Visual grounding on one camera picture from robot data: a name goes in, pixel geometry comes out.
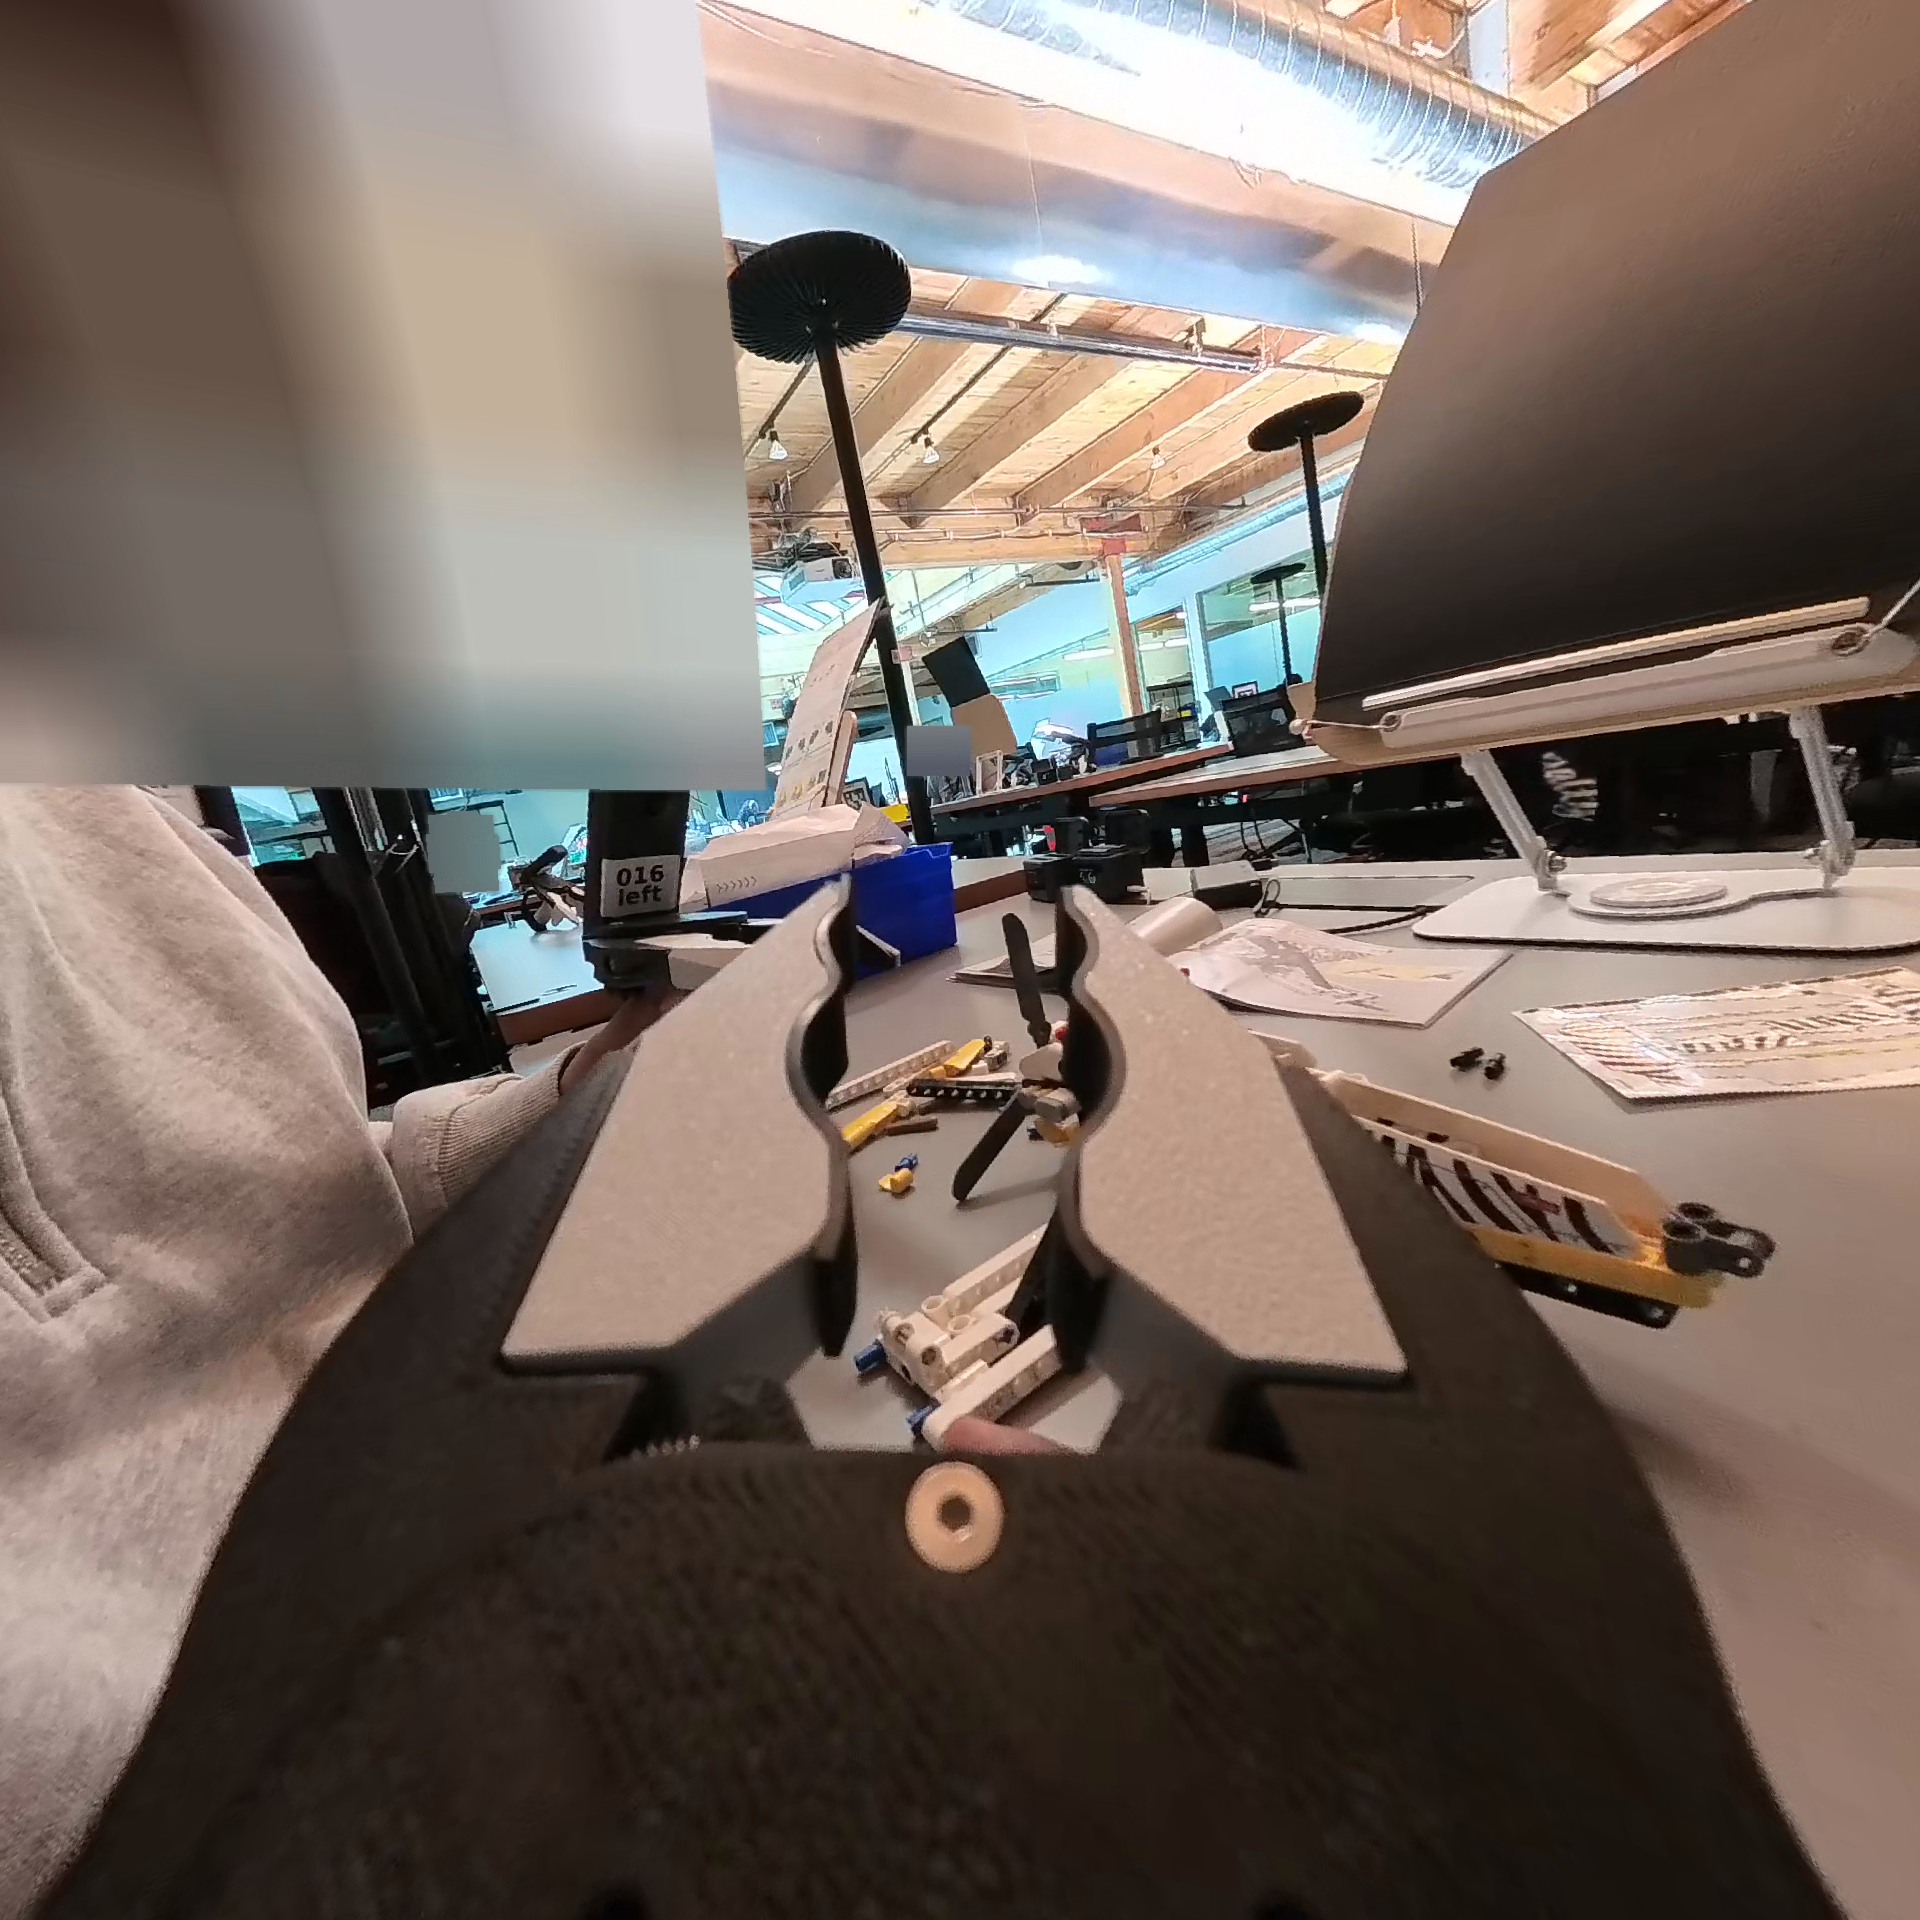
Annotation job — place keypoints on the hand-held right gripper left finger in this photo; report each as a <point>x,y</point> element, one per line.
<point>691,1186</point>

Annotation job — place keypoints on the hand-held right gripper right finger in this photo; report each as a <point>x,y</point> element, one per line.
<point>1230,1201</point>

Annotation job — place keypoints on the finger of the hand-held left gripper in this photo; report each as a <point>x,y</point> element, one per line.
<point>878,948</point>

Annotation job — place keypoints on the pile of lego pieces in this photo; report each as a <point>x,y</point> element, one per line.
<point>922,1073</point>

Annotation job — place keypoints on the zebra striped lego helicopter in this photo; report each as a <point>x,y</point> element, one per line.
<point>1501,1201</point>

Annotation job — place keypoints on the white lego skid assembly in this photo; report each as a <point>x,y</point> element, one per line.
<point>945,1329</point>

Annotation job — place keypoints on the person's left forearm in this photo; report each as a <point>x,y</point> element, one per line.
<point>464,1141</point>

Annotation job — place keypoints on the person's left hand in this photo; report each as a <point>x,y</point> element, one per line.
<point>614,1036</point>

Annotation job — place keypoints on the blue plastic bin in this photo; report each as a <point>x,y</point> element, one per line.
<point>907,902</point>

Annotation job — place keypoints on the white paper bags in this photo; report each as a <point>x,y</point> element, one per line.
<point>795,863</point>

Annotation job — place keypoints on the black box device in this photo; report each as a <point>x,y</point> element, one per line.
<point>1089,874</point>

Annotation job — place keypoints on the white poster board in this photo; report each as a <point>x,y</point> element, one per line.
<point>832,705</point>

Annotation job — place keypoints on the open instruction booklet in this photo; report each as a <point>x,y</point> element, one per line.
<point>1319,961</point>

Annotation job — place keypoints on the black metal rack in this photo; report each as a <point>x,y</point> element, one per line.
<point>405,961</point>

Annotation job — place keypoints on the grey power adapter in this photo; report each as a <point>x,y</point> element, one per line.
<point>1229,892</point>

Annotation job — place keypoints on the silver laptop stand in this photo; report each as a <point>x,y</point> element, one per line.
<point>1650,915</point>

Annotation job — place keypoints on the zebra sticker sheet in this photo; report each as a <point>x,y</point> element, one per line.
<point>1725,1036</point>

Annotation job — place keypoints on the black pole with round disc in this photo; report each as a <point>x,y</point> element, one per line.
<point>818,294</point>
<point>1305,421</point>

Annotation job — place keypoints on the black laptop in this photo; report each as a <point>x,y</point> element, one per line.
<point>1650,377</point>

